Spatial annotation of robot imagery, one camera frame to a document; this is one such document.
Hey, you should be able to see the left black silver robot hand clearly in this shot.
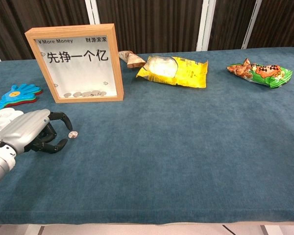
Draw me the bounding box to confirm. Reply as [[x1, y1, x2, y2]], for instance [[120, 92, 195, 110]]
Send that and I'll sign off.
[[0, 109, 74, 155]]

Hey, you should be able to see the blue hand clapper toy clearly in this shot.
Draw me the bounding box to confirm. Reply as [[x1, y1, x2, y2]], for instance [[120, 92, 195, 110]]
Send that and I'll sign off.
[[0, 84, 43, 116]]

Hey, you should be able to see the wooden coin bank box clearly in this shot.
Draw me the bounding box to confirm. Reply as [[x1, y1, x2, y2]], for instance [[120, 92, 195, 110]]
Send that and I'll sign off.
[[24, 23, 124, 104]]

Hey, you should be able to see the white flower paint palette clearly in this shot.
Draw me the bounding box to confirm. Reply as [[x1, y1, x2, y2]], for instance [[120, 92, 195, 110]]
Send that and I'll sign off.
[[0, 107, 24, 134]]

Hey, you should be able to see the brown snack packet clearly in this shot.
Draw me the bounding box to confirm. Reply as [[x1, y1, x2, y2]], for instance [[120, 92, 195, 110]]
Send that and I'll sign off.
[[119, 50, 147, 69]]

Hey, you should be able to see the blue felt table cover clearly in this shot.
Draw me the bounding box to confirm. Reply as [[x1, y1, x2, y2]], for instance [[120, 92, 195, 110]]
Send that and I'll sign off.
[[0, 47, 294, 225]]

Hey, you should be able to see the yellow snack bag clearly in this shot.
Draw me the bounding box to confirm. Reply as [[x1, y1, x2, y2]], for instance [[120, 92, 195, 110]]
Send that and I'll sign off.
[[136, 55, 209, 88]]

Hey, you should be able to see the green orange snack bag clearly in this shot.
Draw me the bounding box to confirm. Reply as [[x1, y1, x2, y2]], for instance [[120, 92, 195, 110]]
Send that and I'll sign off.
[[226, 58, 294, 89]]

